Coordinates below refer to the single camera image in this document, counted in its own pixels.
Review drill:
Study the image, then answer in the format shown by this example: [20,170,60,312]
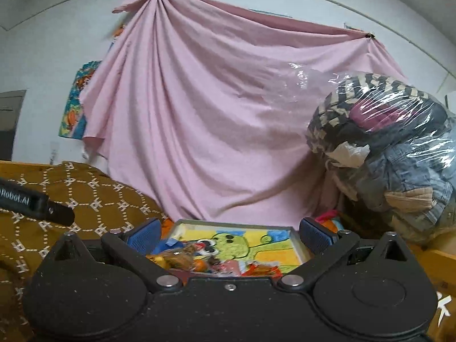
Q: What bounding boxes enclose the brown PF patterned pillow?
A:
[0,160,169,342]

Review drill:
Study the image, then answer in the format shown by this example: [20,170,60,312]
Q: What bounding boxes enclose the colourful cartoon bed sheet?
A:
[161,210,344,239]

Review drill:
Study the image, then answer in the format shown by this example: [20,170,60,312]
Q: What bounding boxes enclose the grey box with cartoon picture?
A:
[156,220,312,277]

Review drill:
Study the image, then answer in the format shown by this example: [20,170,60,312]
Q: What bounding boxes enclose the plastic bag of clothes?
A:
[282,63,455,243]

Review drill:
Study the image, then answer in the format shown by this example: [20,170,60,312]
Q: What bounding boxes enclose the colourful wall poster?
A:
[59,61,101,140]

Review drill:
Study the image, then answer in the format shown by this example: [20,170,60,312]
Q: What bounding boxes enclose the grey door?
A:
[0,89,26,161]

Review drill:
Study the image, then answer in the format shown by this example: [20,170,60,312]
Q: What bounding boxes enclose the red spicy snack packet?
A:
[241,262,283,278]

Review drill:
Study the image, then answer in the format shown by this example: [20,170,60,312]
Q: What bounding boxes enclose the pink hanging cloth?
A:
[80,0,404,227]

